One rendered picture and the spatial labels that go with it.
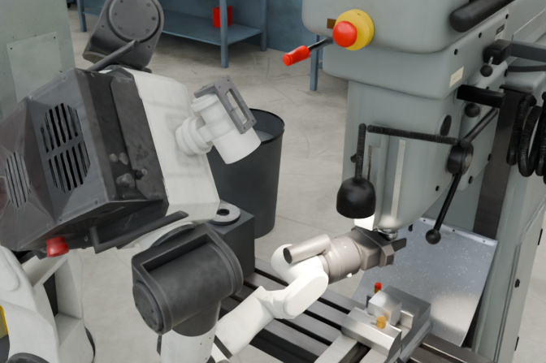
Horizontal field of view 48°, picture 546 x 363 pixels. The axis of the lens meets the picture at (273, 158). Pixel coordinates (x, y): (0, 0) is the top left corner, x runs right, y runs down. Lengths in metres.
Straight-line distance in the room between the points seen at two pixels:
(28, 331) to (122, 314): 1.77
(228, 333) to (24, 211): 0.46
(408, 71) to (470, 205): 0.71
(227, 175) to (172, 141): 2.30
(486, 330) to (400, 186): 0.82
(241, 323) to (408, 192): 0.41
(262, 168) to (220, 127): 2.33
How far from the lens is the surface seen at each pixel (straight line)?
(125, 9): 1.02
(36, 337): 1.36
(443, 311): 1.76
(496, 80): 1.38
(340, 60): 1.13
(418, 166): 1.19
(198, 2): 7.23
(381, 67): 1.10
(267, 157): 3.26
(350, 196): 1.11
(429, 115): 1.15
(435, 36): 0.97
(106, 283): 3.31
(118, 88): 0.94
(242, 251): 1.69
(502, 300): 1.89
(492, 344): 1.99
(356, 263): 1.30
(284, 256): 1.24
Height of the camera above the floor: 2.02
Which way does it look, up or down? 28 degrees down
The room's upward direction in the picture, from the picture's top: 1 degrees clockwise
